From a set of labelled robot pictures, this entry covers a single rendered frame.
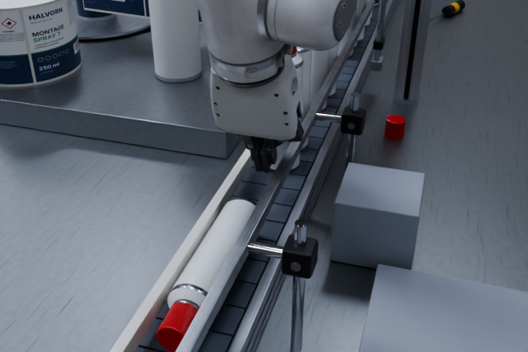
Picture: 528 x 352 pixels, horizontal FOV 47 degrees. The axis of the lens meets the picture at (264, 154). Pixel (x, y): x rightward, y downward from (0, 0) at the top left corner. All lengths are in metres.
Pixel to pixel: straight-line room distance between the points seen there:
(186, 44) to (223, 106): 0.45
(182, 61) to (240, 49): 0.54
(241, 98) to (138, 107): 0.42
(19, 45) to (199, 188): 0.45
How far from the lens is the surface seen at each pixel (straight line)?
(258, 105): 0.67
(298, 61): 0.79
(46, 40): 1.19
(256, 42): 0.60
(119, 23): 1.47
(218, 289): 0.55
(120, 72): 1.22
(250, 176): 0.85
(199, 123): 0.99
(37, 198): 0.95
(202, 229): 0.69
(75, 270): 0.80
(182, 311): 0.59
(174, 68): 1.14
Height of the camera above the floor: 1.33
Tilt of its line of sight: 30 degrees down
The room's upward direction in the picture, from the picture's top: straight up
